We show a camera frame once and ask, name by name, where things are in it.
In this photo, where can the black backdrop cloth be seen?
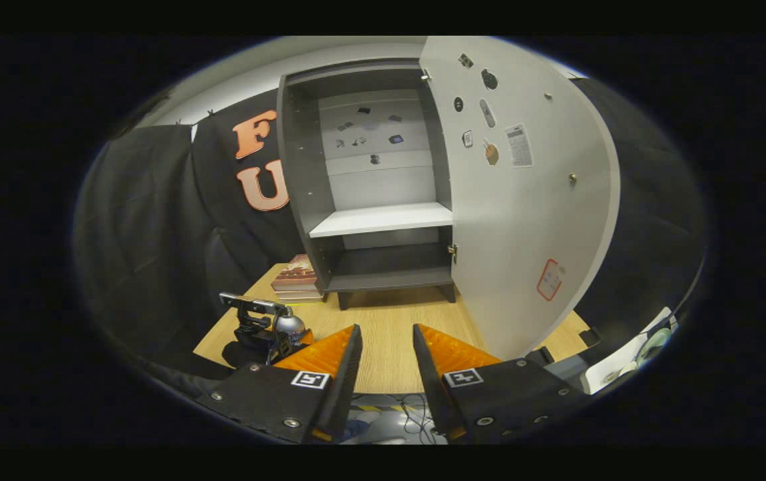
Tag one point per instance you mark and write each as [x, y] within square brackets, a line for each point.
[142, 220]

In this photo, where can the light grey cabinet door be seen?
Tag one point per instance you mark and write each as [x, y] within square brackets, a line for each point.
[523, 234]

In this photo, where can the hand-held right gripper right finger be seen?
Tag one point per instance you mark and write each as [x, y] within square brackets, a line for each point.
[433, 394]

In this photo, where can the white cabinet shelf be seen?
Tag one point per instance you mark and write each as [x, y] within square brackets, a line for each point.
[382, 219]

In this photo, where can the brown cover book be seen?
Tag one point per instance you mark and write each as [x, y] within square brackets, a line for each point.
[296, 272]

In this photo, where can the black table clamp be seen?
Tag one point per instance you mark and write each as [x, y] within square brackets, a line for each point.
[540, 355]
[590, 337]

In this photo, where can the yellow edged book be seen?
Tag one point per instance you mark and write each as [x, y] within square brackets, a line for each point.
[302, 299]

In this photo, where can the white edged book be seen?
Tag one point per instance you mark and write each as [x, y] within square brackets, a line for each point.
[299, 292]

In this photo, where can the pale green round object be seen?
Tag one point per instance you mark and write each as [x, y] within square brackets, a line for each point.
[653, 344]

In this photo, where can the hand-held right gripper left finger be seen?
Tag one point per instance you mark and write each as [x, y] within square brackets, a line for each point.
[342, 394]

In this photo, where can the dark grey cabinet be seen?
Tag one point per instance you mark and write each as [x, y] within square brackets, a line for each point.
[299, 187]

